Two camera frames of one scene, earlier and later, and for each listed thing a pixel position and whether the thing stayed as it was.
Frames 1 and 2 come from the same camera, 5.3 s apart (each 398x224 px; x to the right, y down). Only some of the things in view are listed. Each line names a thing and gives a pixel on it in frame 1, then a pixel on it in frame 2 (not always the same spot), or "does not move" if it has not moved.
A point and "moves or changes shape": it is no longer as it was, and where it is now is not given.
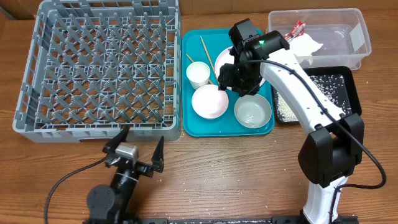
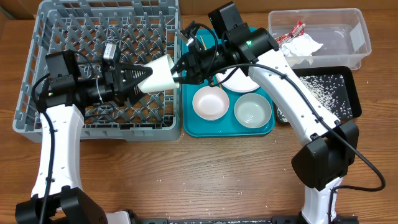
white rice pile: x=333 y=86 does not move
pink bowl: x=209 y=102 does not move
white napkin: x=303 y=45 does not move
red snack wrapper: x=297 y=30 does not move
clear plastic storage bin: x=343 y=32 does not move
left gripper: x=157 y=161 to x=117 y=83
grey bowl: x=252 y=111 does not move
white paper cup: x=198 y=74 moves or changes shape
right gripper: x=233 y=78 to x=189 y=65
